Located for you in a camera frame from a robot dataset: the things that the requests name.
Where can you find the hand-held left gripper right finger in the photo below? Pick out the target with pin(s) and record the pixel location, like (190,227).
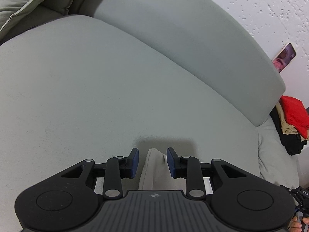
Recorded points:
(171,162)

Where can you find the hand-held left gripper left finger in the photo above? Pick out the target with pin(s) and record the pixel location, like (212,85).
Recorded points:
(135,162)

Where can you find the light grey garment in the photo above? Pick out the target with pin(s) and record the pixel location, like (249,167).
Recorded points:
(154,171)

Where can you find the person's right hand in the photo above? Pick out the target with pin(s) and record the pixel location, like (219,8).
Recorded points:
(298,225)

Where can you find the black folded garment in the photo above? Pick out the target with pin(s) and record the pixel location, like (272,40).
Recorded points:
(291,142)

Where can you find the tan folded garment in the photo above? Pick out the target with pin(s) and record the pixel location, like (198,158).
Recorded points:
(286,123)

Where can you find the grey sofa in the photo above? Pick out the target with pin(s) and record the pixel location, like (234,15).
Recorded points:
(96,89)

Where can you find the red folded garment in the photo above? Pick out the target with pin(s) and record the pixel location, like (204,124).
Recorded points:
(295,114)

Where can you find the pink phone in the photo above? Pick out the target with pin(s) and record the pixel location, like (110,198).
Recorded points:
(284,58)

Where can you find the large grey-green pillow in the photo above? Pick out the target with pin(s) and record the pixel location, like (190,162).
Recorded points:
(21,0)

